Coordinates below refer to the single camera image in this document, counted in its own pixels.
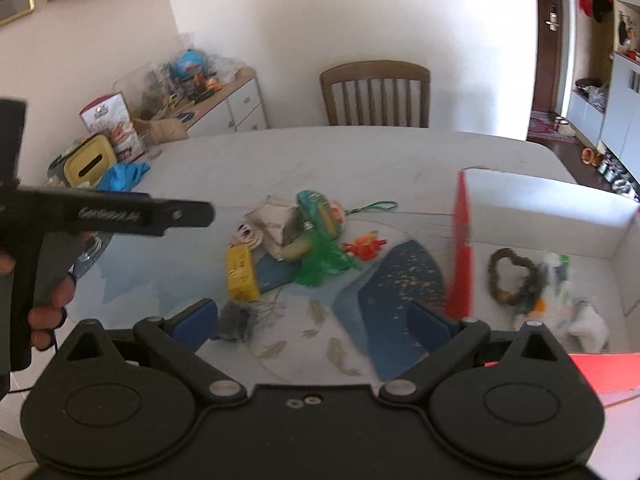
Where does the blue cloth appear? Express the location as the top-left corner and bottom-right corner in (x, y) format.
(96, 162), (151, 192)

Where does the red white snack bag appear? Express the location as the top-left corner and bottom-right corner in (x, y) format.
(79, 92), (144, 162)

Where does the silver foil snack packet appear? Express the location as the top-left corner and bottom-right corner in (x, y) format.
(213, 299), (262, 344)

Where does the yellow tissue box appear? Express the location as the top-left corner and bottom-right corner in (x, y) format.
(63, 133), (117, 188)

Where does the red patterned door mat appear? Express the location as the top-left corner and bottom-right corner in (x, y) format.
(527, 110), (580, 145)

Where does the red and white cardboard box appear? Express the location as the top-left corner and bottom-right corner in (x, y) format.
(445, 169), (639, 394)

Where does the white wall cupboard unit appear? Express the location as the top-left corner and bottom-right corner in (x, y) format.
(566, 0), (639, 179)

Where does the white plastic snack bag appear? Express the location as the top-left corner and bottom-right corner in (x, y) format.
(513, 252), (610, 354)

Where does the brown heart-shaped wreath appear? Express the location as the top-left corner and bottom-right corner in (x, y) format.
(487, 248), (544, 314)

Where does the yellow cardboard box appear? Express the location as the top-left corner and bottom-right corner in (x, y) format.
(226, 244), (262, 302)

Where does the blue toy globe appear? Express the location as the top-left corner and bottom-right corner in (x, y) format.
(171, 49), (206, 80)

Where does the beige patterned pouch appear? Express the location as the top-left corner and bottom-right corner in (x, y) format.
(245, 195), (304, 261)

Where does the brown wooden chair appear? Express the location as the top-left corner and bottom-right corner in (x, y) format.
(319, 60), (431, 128)

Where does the dark brown entrance door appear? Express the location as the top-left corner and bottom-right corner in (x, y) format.
(533, 0), (562, 113)

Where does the white drawer cabinet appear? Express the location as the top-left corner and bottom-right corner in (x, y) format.
(174, 67), (268, 139)

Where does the red plush horse keychain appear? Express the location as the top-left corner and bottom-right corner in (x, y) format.
(342, 231), (387, 261)

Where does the person's left hand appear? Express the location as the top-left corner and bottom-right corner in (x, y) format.
(28, 273), (76, 351)

